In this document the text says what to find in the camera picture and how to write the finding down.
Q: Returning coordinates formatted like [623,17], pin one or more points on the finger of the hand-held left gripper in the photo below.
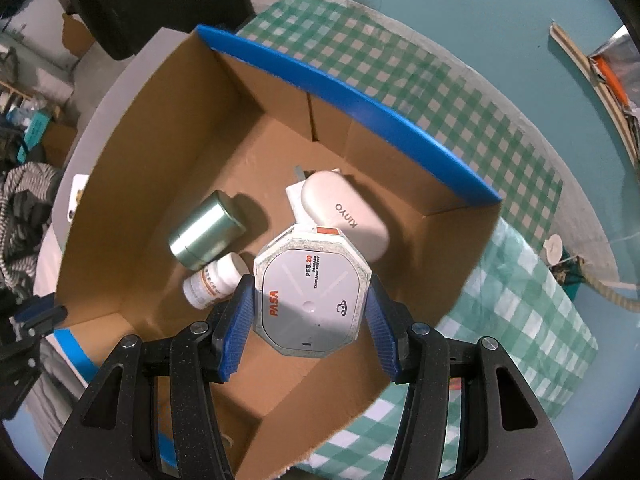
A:
[20,355]

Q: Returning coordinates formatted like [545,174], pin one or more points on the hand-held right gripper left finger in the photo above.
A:
[240,320]

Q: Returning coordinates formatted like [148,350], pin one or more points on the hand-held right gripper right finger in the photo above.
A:
[382,340]

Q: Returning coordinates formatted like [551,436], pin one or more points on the white pill bottle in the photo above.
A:
[215,277]

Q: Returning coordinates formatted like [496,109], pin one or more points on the white octagonal case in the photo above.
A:
[310,290]

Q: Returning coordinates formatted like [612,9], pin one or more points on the green metal tin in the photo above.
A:
[205,235]

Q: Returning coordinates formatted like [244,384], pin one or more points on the white oval case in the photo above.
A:
[345,215]

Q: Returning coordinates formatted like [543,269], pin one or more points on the white charger plug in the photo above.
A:
[294,200]

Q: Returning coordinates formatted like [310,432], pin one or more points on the cardboard box with blue edges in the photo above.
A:
[175,135]

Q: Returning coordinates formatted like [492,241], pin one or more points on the green checked plastic tablecloth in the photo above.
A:
[525,320]

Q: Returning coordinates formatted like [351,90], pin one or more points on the black and white striped cloth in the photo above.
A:
[25,200]

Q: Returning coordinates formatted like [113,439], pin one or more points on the white kettle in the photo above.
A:
[552,249]

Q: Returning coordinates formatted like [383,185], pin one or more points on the teal box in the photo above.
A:
[37,130]

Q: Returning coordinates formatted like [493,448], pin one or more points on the green checked bed cloth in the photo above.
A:
[400,60]

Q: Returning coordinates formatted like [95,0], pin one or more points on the black hanging clothing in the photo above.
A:
[150,10]

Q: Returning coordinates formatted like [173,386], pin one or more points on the wooden ledge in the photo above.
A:
[575,55]

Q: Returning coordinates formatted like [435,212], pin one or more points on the orange object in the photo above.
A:
[610,80]

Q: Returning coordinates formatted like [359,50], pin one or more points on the silver tarp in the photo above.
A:
[622,45]

